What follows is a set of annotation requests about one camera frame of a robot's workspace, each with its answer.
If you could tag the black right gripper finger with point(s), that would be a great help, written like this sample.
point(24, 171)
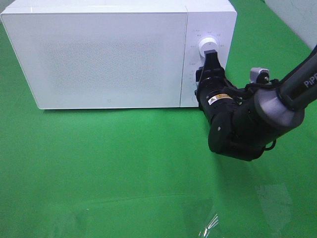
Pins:
point(212, 63)

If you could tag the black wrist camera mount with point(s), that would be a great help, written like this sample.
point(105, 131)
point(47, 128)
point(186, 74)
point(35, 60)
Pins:
point(259, 75)

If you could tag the white microwave door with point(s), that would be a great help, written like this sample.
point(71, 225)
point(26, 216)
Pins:
point(94, 61)

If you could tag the white microwave oven body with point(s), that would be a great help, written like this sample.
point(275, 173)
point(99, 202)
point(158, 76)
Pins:
point(205, 18)

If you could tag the white power knob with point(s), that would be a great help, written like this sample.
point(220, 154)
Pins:
point(207, 44)

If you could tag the green table cloth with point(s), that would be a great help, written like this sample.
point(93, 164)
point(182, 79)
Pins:
point(138, 173)

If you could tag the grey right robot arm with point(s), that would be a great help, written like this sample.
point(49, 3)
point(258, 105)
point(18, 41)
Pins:
point(245, 122)

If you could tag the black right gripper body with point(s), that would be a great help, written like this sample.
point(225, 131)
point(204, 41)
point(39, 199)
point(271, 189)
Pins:
point(218, 107)

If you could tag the clear tape strip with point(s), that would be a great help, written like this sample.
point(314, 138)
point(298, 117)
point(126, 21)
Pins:
point(209, 228)

